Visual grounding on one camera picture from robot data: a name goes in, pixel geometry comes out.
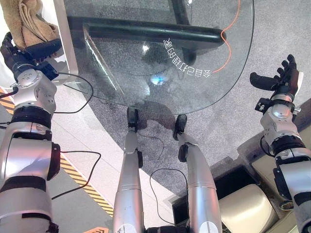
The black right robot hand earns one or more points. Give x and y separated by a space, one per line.
288 80

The tan cloth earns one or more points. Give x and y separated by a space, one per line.
29 21

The black tubular table frame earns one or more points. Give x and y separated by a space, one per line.
150 30

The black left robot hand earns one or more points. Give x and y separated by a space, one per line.
36 52

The yellow black hazard tape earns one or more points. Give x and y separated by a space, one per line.
80 180

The orange floor marker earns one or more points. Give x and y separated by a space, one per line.
99 230

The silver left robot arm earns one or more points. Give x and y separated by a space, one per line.
24 155

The white pillar panel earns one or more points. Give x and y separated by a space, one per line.
66 36

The silver left robot leg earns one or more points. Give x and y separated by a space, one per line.
128 184

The beige cushioned seat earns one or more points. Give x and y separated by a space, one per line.
245 208

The black seat base frame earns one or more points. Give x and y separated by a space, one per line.
233 179

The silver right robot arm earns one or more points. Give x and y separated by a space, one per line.
281 123

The black robot waist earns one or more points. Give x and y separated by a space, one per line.
167 229

